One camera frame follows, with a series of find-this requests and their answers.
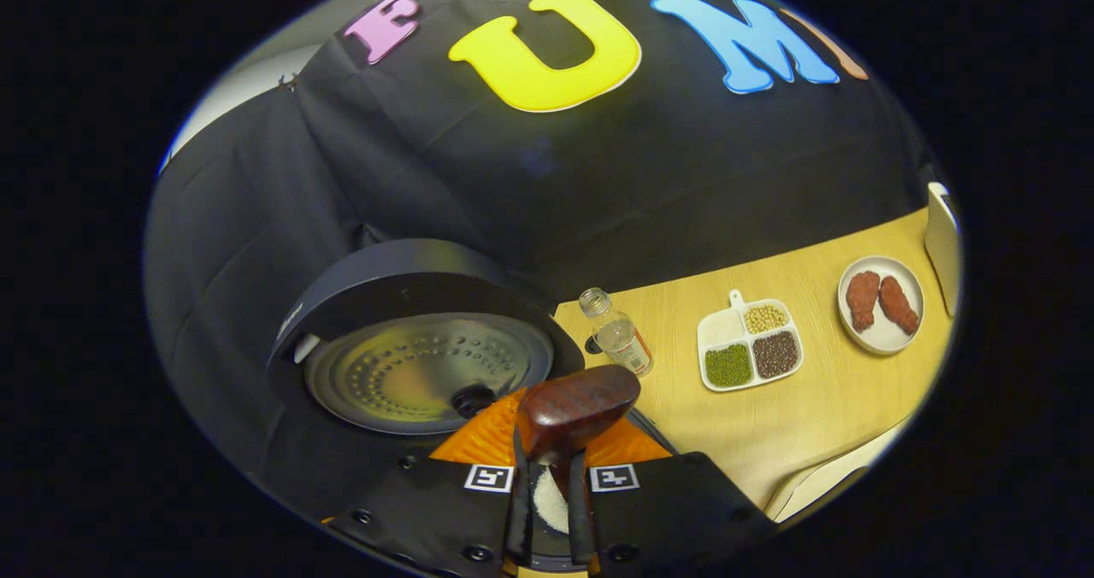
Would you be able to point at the white divided dish of beans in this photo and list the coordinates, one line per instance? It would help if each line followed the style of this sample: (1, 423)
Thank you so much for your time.
(725, 328)

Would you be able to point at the round white plate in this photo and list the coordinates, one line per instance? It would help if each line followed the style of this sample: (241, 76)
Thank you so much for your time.
(885, 339)

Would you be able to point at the black backdrop cloth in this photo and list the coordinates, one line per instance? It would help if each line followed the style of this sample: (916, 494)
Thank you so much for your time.
(479, 168)

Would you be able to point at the clear tray of white rice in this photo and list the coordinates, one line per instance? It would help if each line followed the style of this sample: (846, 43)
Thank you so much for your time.
(820, 480)

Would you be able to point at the dark grey rice cooker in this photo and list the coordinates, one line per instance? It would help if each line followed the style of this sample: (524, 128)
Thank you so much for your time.
(410, 270)

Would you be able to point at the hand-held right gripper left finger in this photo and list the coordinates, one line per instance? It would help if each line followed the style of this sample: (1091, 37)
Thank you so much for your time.
(518, 518)

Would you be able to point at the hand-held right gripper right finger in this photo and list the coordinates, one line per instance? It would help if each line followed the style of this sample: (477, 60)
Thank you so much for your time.
(579, 518)

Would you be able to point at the white toaster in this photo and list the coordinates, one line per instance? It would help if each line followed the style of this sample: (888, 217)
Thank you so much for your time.
(942, 244)

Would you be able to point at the brown wooden spoon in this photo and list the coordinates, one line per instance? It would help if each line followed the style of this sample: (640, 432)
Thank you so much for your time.
(577, 407)

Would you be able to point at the small clear glass bottle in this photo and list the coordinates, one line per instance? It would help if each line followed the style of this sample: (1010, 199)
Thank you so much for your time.
(620, 339)

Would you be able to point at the brown chicken drumstick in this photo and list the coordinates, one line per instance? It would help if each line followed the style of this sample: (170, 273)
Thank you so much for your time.
(899, 306)
(861, 300)

